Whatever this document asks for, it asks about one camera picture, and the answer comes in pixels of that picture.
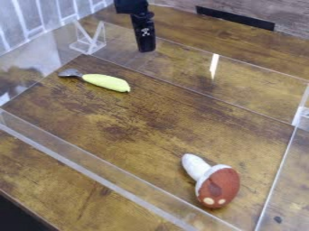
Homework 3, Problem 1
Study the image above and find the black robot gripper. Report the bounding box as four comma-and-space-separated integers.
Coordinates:
113, 0, 155, 52

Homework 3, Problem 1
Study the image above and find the red cap toy mushroom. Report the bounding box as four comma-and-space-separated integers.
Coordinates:
180, 153, 240, 208

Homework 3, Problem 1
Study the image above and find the clear acrylic triangle bracket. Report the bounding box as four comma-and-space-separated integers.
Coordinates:
68, 22, 105, 55

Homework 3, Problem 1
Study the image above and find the clear acrylic enclosure wall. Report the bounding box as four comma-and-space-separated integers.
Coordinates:
0, 23, 307, 231

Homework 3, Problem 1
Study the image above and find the green handled metal spoon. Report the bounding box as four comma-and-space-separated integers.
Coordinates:
57, 69, 129, 93

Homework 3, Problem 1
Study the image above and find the black strip on table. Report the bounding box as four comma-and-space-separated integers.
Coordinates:
195, 5, 275, 31

